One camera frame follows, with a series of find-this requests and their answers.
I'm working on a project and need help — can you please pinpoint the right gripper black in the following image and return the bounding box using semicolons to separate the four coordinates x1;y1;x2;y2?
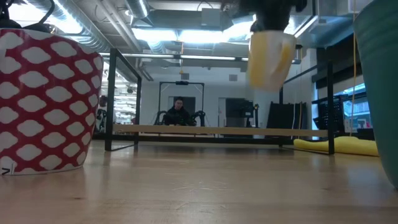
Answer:
220;0;308;34

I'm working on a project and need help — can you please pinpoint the yellow white cup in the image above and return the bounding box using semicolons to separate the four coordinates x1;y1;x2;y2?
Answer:
245;30;297;93

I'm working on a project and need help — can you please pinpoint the teal cup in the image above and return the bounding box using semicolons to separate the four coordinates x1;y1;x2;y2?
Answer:
353;0;398;190

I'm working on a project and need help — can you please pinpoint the red white patterned mug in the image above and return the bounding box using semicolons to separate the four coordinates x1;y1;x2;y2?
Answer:
0;27;104;176

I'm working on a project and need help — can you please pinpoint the long fluorescent light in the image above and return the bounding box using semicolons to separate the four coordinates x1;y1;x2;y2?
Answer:
98;52;249;62

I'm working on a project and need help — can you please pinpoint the black monitor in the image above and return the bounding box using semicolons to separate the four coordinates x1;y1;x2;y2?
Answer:
225;98;255;119

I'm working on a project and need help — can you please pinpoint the black panel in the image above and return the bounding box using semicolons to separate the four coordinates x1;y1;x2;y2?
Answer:
266;101;308;138

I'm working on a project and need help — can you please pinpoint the black plastic crate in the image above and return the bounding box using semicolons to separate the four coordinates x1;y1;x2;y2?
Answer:
312;95;349;131

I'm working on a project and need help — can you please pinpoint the person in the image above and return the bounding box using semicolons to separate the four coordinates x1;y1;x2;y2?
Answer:
163;96;197;127

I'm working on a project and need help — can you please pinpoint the yellow cloth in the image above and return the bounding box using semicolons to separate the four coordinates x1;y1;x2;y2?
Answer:
293;136;379;157

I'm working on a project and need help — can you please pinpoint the black background rig frame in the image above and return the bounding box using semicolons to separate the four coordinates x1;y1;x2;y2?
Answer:
158;80;205;127

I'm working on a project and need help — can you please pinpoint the silver ventilation duct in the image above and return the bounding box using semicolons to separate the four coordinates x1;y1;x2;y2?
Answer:
27;0;111;53

